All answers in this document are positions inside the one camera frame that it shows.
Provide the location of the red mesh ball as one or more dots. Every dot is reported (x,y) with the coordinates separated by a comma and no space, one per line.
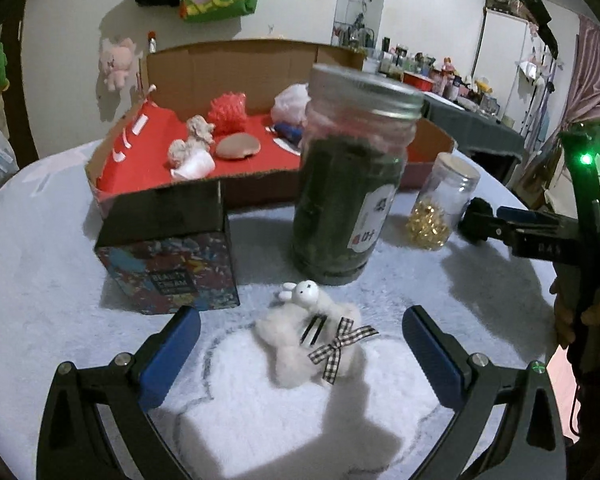
(228,112)

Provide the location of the colourful printed tin box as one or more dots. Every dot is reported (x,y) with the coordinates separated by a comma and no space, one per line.
(167,255)

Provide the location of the fabric wardrobe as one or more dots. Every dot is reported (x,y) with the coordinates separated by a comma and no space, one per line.
(512,45)

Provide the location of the cream knitted scrunchie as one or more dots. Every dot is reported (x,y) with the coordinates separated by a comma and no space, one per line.
(194,137)

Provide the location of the blue and white tube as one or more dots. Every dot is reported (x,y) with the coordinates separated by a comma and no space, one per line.
(289,132)

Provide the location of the small white cloth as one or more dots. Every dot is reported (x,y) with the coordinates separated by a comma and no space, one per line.
(194,166)

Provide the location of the table with green cloth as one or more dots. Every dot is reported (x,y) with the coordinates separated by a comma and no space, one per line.
(475,127)

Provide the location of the pink plush toy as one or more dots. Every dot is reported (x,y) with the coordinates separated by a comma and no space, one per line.
(115,60)

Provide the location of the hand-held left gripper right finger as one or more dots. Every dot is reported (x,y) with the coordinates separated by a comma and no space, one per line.
(430,355)

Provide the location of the cardboard box with red lining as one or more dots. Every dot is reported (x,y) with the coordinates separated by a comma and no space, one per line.
(260,165)

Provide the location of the glass jar with green contents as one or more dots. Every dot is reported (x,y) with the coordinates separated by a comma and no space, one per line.
(350,180)

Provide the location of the round tan powder puff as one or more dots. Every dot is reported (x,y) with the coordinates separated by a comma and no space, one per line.
(237,146)

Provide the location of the pile of gold clips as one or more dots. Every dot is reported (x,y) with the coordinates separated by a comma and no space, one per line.
(426,226)

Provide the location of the pink curtain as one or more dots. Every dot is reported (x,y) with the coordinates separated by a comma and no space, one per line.
(592,70)

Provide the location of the white mesh ball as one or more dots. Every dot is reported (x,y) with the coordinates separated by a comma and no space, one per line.
(290,102)

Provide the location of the person's right hand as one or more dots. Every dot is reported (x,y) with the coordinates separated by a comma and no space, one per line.
(562,310)

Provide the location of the fluffy white bunny hair clip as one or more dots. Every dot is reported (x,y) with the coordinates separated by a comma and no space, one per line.
(292,355)

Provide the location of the wall mirror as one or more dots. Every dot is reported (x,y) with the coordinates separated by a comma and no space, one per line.
(362,0)

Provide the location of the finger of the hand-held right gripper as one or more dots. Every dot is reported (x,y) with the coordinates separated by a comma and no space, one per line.
(480,220)
(530,217)

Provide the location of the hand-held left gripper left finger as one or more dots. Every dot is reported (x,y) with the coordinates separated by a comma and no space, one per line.
(170,350)

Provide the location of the cluttered side table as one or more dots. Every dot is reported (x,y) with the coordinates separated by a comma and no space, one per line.
(430,67)

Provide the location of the small jar with gold beads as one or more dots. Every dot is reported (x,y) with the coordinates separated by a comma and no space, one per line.
(447,185)

